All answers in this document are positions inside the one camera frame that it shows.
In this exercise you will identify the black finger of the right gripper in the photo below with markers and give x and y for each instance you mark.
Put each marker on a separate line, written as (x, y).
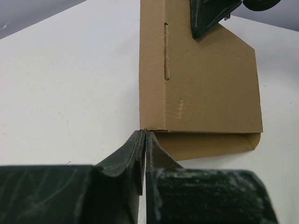
(204, 14)

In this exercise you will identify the brown cardboard box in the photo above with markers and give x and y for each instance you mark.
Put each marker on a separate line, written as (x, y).
(201, 97)

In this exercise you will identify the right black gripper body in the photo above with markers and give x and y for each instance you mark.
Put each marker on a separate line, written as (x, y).
(259, 5)

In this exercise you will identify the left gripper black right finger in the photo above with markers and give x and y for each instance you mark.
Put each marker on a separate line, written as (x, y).
(176, 195)

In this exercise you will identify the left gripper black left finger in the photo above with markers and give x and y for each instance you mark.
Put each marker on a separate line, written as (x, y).
(105, 193)

